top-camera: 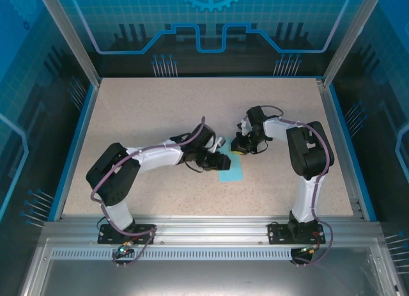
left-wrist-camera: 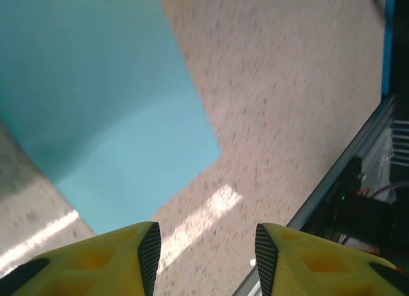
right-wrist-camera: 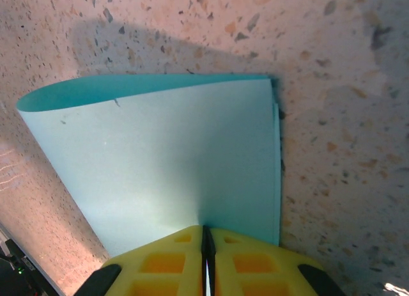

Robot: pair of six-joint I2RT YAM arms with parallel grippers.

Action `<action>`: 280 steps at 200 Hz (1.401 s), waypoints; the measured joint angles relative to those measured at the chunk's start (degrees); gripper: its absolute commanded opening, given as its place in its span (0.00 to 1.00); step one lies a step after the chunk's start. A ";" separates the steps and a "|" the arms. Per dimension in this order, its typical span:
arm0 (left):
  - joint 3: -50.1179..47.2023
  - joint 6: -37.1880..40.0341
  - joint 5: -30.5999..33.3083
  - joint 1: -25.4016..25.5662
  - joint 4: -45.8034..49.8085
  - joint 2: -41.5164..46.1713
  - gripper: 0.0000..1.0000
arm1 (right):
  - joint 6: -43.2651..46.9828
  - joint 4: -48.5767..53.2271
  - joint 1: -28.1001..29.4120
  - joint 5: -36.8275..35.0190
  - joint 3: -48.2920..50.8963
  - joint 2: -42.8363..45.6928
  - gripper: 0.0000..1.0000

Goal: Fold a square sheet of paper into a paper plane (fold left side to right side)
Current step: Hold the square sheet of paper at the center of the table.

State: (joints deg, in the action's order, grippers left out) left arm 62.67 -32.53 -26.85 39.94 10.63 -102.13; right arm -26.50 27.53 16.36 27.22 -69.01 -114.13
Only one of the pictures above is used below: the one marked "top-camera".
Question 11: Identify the slotted aluminium cable duct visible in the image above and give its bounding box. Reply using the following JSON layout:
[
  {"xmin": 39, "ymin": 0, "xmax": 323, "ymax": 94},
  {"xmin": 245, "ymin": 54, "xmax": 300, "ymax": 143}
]
[{"xmin": 50, "ymin": 248, "xmax": 300, "ymax": 261}]

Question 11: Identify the light blue cloth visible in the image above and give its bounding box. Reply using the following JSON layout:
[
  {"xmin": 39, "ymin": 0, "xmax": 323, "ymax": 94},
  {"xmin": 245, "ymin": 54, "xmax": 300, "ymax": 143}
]
[{"xmin": 217, "ymin": 144, "xmax": 244, "ymax": 183}]

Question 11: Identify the grey metal tray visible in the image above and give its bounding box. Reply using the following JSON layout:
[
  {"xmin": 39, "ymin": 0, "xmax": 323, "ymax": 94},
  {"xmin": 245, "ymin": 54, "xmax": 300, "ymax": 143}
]
[{"xmin": 19, "ymin": 238, "xmax": 403, "ymax": 296}]

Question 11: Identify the aluminium frame post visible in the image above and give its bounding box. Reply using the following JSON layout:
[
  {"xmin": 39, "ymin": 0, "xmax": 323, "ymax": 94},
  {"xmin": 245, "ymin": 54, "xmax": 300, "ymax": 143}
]
[
  {"xmin": 35, "ymin": 0, "xmax": 102, "ymax": 88},
  {"xmin": 321, "ymin": 0, "xmax": 386, "ymax": 88}
]

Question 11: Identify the aluminium table edge rail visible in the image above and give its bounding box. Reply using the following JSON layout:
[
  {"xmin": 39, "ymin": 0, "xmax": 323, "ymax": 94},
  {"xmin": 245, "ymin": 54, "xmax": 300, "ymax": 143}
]
[{"xmin": 43, "ymin": 214, "xmax": 384, "ymax": 247}]

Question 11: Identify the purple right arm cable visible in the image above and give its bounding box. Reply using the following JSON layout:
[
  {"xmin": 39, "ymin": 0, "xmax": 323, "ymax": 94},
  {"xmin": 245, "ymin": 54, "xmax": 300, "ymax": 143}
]
[{"xmin": 242, "ymin": 104, "xmax": 335, "ymax": 269}]

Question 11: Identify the aluminium side rail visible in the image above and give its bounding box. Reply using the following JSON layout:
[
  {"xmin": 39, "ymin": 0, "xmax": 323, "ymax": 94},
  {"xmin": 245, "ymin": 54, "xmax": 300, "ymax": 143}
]
[{"xmin": 315, "ymin": 77, "xmax": 366, "ymax": 221}]

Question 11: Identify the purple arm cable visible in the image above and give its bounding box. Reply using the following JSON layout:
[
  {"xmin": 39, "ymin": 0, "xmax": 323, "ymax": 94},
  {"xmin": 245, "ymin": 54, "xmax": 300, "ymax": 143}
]
[
  {"xmin": 91, "ymin": 116, "xmax": 207, "ymax": 269},
  {"xmin": 242, "ymin": 104, "xmax": 335, "ymax": 269}
]

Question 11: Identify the blue table edge strip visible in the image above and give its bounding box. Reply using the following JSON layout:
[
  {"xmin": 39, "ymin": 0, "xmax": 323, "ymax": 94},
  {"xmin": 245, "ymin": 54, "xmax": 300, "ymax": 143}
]
[
  {"xmin": 52, "ymin": 84, "xmax": 98, "ymax": 222},
  {"xmin": 328, "ymin": 84, "xmax": 378, "ymax": 222}
]

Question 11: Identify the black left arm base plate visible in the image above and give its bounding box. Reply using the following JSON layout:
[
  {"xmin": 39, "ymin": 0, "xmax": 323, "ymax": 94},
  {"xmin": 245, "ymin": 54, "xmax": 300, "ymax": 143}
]
[{"xmin": 97, "ymin": 223, "xmax": 157, "ymax": 245}]

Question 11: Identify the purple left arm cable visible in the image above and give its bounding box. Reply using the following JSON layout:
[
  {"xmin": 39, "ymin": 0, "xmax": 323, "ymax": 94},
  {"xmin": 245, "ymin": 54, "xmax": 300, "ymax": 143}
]
[{"xmin": 91, "ymin": 116, "xmax": 207, "ymax": 269}]

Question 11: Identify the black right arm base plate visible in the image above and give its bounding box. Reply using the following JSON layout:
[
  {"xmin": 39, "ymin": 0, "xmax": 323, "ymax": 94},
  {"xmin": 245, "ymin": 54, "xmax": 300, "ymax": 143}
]
[{"xmin": 267, "ymin": 221, "xmax": 327, "ymax": 245}]

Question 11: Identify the cable connector with green light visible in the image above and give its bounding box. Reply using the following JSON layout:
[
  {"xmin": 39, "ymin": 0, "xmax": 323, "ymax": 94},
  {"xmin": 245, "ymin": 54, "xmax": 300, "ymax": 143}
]
[
  {"xmin": 116, "ymin": 241, "xmax": 135, "ymax": 257},
  {"xmin": 298, "ymin": 243, "xmax": 322, "ymax": 255}
]

